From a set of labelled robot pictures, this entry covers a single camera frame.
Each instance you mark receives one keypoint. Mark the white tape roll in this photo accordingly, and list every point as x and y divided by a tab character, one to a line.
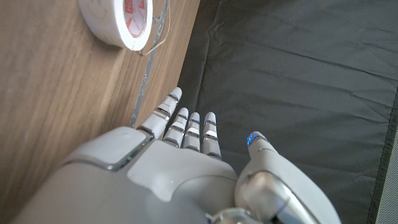
102	21

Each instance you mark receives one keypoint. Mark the black backdrop curtain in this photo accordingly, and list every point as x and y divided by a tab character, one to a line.
295	77

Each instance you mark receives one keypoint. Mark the jute twine strand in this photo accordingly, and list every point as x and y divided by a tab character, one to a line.
169	21

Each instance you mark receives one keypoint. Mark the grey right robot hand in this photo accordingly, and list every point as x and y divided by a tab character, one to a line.
161	186

